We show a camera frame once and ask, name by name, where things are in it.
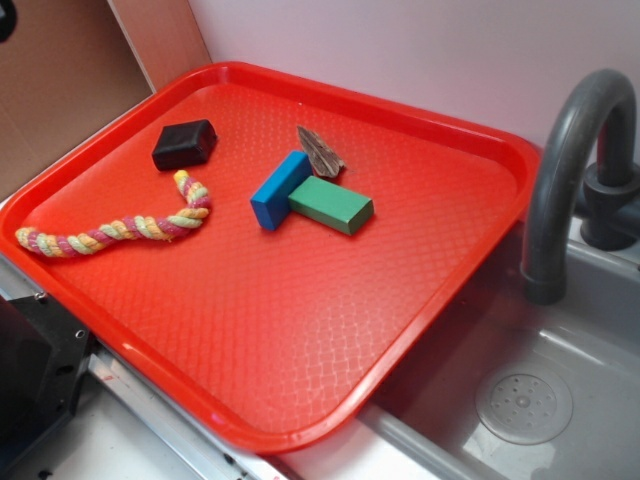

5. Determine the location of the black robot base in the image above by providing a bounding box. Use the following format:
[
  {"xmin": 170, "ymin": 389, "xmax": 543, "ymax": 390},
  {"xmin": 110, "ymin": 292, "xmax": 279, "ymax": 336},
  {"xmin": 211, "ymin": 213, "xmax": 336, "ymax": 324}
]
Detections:
[{"xmin": 1, "ymin": 297, "xmax": 93, "ymax": 479}]

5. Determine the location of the green wooden block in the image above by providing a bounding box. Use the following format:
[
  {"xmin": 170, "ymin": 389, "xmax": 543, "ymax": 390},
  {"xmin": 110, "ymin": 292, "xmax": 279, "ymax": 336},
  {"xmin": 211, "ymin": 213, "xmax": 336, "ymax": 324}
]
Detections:
[{"xmin": 288, "ymin": 176, "xmax": 374, "ymax": 236}]

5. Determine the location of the blue wooden block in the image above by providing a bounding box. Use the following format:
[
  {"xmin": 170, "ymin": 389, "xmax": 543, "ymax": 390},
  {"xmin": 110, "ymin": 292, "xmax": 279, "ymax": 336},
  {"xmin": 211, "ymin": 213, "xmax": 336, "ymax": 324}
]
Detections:
[{"xmin": 250, "ymin": 151, "xmax": 313, "ymax": 231}]

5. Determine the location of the black rectangular block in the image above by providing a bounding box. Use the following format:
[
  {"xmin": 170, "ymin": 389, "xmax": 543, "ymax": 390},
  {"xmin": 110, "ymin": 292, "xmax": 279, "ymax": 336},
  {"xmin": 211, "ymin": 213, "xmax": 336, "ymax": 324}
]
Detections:
[{"xmin": 151, "ymin": 119, "xmax": 218, "ymax": 171}]

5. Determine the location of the red plastic tray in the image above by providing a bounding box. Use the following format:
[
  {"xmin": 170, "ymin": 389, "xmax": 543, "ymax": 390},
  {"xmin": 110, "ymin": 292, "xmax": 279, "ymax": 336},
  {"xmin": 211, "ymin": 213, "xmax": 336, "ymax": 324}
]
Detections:
[{"xmin": 1, "ymin": 62, "xmax": 540, "ymax": 453}]

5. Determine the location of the brown wood bark piece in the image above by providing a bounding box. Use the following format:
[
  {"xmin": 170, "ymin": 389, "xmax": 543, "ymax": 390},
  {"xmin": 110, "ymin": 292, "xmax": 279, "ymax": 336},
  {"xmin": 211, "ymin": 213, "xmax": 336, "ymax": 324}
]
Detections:
[{"xmin": 296, "ymin": 125, "xmax": 345, "ymax": 179}]

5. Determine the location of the grey plastic sink basin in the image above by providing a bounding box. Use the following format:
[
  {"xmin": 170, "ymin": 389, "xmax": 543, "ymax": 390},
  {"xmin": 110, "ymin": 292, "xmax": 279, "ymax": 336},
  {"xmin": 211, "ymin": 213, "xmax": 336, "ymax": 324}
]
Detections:
[{"xmin": 360, "ymin": 228, "xmax": 639, "ymax": 479}]

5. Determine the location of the grey toy faucet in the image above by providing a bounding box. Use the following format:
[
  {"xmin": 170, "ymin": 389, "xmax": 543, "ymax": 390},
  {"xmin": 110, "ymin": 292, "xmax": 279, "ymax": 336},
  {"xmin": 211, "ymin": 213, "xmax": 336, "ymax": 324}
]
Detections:
[{"xmin": 521, "ymin": 69, "xmax": 639, "ymax": 305}]

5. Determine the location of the brown cardboard box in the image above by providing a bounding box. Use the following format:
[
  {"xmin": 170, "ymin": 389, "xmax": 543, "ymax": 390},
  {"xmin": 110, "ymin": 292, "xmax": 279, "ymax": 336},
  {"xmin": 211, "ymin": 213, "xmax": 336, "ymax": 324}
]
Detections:
[{"xmin": 1, "ymin": 1, "xmax": 210, "ymax": 198}]

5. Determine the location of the aluminium frame rail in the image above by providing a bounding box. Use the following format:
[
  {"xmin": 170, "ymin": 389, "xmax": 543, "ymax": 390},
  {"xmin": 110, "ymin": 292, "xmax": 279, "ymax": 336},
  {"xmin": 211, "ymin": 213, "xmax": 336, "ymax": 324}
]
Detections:
[{"xmin": 1, "ymin": 259, "xmax": 284, "ymax": 479}]

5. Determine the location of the multicoloured twisted rope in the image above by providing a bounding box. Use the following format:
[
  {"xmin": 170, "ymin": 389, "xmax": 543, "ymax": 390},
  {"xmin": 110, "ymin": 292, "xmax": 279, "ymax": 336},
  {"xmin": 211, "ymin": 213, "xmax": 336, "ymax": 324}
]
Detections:
[{"xmin": 14, "ymin": 169, "xmax": 213, "ymax": 259}]

